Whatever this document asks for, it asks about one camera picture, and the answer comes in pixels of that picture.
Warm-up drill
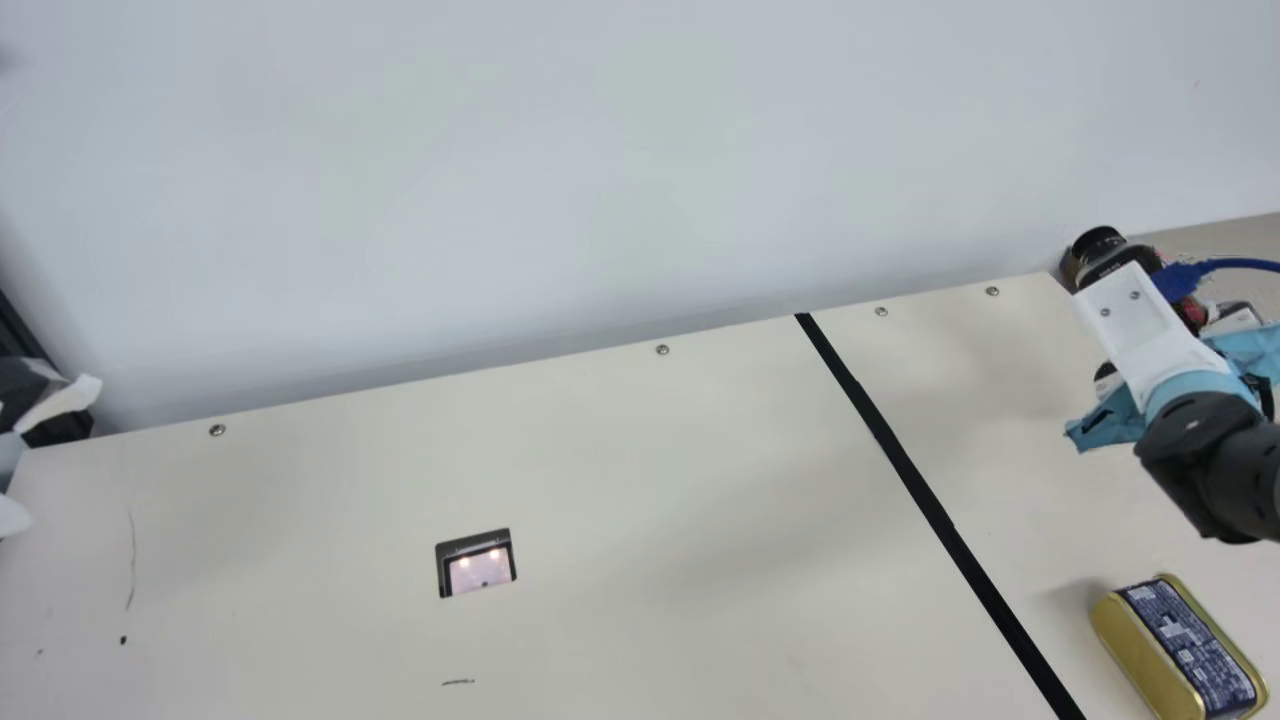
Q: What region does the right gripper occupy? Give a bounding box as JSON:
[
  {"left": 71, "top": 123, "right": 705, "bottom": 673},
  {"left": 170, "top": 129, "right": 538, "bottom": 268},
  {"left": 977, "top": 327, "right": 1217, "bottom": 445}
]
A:
[{"left": 1065, "top": 298, "right": 1280, "bottom": 453}]

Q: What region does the black strip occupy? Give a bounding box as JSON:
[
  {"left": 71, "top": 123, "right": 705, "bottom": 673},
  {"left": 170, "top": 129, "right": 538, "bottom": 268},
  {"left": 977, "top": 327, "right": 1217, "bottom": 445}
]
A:
[{"left": 795, "top": 313, "right": 1087, "bottom": 720}]

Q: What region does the gold rectangular tin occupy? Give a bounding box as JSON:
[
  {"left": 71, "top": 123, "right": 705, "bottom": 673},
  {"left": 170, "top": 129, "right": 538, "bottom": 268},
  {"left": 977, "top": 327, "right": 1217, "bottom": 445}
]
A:
[{"left": 1090, "top": 573, "right": 1269, "bottom": 720}]

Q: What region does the small square scanner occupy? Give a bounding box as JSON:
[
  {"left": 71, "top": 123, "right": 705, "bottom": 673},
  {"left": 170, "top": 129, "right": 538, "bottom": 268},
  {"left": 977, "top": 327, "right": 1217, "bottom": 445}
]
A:
[{"left": 436, "top": 528, "right": 518, "bottom": 599}]

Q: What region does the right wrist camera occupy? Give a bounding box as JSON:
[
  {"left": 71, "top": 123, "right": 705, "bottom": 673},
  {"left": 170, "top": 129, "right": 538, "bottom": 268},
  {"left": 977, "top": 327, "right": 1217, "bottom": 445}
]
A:
[{"left": 1072, "top": 262, "right": 1219, "bottom": 403}]

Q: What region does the blue cable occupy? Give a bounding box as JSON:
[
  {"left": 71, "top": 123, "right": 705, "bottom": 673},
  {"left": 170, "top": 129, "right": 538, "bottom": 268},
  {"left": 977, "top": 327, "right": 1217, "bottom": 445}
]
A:
[{"left": 1150, "top": 255, "right": 1280, "bottom": 303}]

